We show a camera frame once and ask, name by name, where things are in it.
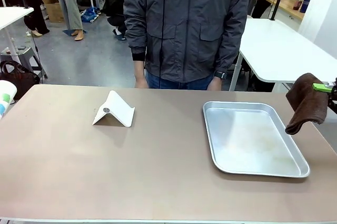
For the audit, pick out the small white table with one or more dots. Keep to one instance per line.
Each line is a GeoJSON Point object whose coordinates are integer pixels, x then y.
{"type": "Point", "coordinates": [13, 14]}

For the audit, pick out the person in grey jacket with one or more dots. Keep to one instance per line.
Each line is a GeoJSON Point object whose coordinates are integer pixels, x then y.
{"type": "Point", "coordinates": [184, 23]}

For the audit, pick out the wooden side table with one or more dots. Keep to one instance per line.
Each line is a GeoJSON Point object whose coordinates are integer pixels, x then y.
{"type": "Point", "coordinates": [288, 6]}

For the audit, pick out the grey metal stool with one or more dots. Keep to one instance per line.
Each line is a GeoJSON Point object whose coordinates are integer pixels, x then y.
{"type": "Point", "coordinates": [26, 56]}

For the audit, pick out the white folded stand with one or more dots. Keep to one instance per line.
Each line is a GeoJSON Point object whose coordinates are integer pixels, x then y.
{"type": "Point", "coordinates": [116, 113]}

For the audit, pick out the blue cup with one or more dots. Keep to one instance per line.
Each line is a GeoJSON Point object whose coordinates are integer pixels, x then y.
{"type": "Point", "coordinates": [305, 5]}

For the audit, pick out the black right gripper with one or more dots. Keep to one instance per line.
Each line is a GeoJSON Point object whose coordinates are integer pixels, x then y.
{"type": "Point", "coordinates": [333, 104]}

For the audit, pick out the person's right forearm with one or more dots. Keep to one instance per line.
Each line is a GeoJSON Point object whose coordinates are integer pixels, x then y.
{"type": "Point", "coordinates": [137, 42]}

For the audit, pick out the person's right hand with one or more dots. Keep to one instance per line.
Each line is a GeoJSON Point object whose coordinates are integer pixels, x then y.
{"type": "Point", "coordinates": [140, 76]}

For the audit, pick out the dark brown handbag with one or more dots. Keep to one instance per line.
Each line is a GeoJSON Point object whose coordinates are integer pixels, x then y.
{"type": "Point", "coordinates": [18, 77]}

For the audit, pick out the person in black clothes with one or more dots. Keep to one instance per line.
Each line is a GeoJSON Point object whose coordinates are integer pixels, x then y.
{"type": "Point", "coordinates": [116, 5]}

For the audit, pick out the brown cloth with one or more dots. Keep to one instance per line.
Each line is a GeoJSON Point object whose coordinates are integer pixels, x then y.
{"type": "Point", "coordinates": [310, 100]}

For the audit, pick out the large white table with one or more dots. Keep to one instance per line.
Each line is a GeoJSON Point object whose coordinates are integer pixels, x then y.
{"type": "Point", "coordinates": [273, 50]}

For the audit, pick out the silver metal tray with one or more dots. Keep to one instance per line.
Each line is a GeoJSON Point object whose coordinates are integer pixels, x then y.
{"type": "Point", "coordinates": [252, 142]}

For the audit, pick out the person's left forearm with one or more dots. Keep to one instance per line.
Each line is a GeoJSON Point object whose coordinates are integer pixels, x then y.
{"type": "Point", "coordinates": [231, 47]}

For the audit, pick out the person in black trousers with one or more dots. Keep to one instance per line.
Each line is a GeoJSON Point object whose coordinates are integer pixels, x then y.
{"type": "Point", "coordinates": [34, 10]}

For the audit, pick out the black wrist watch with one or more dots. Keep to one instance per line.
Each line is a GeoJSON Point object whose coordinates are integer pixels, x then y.
{"type": "Point", "coordinates": [221, 75]}

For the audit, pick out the blue plastic bag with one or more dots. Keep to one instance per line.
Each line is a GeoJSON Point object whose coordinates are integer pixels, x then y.
{"type": "Point", "coordinates": [89, 15]}

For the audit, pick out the person's left hand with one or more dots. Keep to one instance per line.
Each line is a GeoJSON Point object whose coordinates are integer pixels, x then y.
{"type": "Point", "coordinates": [215, 84]}

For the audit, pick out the pink white lint roller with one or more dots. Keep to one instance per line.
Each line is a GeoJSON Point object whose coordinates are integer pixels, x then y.
{"type": "Point", "coordinates": [6, 95]}

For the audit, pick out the person in red top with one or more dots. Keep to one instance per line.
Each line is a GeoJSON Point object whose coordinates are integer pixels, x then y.
{"type": "Point", "coordinates": [68, 2]}

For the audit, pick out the cardboard box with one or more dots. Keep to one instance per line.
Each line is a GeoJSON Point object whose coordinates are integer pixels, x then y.
{"type": "Point", "coordinates": [54, 10]}

